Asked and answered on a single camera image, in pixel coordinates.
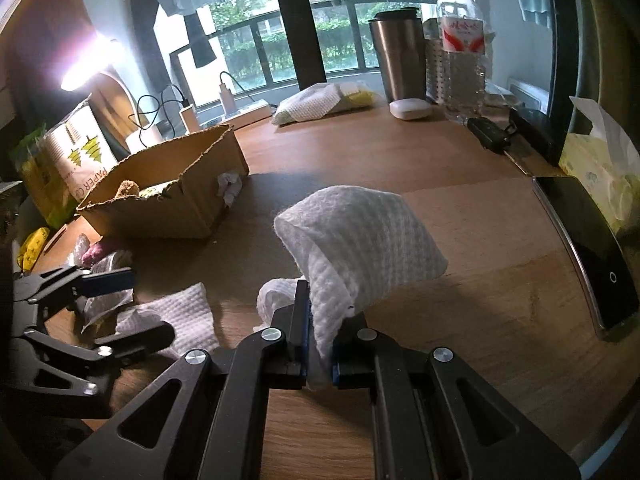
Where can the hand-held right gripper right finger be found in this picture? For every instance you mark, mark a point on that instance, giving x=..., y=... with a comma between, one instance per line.
x=338, y=371

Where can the yellow banana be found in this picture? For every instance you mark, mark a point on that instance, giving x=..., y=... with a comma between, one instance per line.
x=32, y=249

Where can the white soap bar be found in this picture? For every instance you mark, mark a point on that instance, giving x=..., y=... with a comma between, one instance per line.
x=410, y=109

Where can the yellow tissue pack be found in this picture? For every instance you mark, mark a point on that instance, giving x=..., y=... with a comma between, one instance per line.
x=602, y=170

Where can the clear plastic wrapper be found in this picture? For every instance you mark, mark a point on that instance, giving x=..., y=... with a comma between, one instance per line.
x=102, y=305

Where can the stainless steel tumbler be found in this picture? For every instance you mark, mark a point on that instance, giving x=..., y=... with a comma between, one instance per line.
x=400, y=57

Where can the white charger plug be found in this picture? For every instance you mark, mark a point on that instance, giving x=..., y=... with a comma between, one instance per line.
x=227, y=96

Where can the clear textured glass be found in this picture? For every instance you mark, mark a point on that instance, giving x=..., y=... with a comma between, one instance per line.
x=432, y=62

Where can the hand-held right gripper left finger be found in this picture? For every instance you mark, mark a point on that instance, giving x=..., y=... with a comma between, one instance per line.
x=303, y=327

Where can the tree print paper bag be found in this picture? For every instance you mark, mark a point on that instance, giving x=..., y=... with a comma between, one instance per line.
x=75, y=160

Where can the hanging black garment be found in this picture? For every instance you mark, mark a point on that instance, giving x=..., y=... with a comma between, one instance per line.
x=200, y=42

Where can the desk lamp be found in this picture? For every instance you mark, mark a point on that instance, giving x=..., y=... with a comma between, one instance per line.
x=90, y=67

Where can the white power strip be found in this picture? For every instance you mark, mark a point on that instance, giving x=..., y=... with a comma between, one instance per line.
x=247, y=111

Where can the pink soft item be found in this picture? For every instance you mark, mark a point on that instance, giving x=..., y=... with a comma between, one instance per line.
x=97, y=254

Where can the yellow cloth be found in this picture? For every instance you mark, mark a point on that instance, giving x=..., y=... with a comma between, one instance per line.
x=357, y=95

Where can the cardboard box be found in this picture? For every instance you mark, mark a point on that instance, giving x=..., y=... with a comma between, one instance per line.
x=170, y=195

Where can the black smartphone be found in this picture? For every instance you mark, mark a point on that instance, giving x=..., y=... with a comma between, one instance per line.
x=590, y=252

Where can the brown plush toy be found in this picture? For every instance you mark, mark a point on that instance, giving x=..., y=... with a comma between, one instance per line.
x=127, y=189

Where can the green yellow packet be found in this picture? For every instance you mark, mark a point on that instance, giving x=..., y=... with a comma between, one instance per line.
x=35, y=175

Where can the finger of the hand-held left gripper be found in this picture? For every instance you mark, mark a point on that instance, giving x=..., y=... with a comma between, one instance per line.
x=142, y=335
x=107, y=280

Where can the black car key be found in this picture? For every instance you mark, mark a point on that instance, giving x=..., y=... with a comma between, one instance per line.
x=490, y=133

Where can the clear plastic water bottle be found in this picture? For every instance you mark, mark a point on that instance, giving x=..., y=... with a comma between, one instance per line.
x=461, y=50

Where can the white waffle cloth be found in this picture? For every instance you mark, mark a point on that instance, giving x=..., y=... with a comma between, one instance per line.
x=307, y=103
x=190, y=312
x=360, y=250

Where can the white tissue roll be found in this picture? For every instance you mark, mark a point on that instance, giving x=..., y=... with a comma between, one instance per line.
x=145, y=138

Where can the white power bank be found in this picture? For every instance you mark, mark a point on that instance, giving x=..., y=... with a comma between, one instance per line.
x=189, y=119

